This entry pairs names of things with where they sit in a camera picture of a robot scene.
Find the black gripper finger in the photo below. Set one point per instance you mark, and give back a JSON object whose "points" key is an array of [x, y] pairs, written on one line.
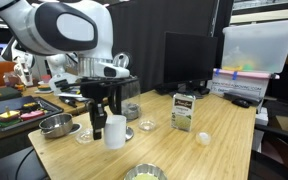
{"points": [[98, 117]]}

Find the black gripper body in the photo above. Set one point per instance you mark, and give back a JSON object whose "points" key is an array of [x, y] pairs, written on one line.
{"points": [[99, 89]]}

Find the white plastic cup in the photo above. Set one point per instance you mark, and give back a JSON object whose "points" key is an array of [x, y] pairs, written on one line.
{"points": [[115, 131]]}

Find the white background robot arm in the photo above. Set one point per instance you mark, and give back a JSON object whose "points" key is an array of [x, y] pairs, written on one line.
{"points": [[22, 73]]}

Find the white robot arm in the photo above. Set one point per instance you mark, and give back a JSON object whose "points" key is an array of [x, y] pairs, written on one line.
{"points": [[84, 27]]}

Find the clear glass lid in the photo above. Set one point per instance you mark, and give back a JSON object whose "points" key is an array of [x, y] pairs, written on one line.
{"points": [[85, 136]]}

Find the round metal pot lid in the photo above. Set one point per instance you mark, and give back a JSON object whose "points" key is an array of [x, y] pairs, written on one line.
{"points": [[129, 133]]}

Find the glass electric kettle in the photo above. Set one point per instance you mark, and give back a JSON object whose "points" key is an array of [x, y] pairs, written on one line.
{"points": [[125, 99]]}

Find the stainless steel pot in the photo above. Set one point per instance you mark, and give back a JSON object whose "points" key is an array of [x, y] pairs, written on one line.
{"points": [[56, 126]]}

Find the small clear glass bowl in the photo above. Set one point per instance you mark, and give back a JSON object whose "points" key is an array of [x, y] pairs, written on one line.
{"points": [[147, 125]]}

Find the small steel pan with grains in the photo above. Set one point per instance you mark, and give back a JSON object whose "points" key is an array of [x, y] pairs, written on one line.
{"points": [[145, 171]]}

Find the green couscous box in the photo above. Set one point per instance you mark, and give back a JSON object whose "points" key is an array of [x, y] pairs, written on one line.
{"points": [[182, 111]]}

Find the dark green case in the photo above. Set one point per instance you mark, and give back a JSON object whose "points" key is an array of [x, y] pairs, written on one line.
{"points": [[9, 93]]}

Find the black tray with toys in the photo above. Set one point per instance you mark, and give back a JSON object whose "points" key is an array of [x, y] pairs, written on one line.
{"points": [[18, 112]]}

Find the black computer monitor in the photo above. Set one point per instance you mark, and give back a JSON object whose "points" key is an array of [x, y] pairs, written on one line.
{"points": [[188, 61]]}

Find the small white round container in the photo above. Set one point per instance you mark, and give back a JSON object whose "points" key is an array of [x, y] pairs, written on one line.
{"points": [[203, 138]]}

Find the white cardboard box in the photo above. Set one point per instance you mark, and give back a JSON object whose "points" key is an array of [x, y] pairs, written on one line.
{"points": [[254, 83]]}

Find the black computer mouse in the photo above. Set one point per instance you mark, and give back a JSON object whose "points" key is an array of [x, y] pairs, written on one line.
{"points": [[241, 103]]}

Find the translucent plastic storage bin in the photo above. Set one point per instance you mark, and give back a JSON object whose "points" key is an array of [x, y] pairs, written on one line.
{"points": [[260, 47]]}

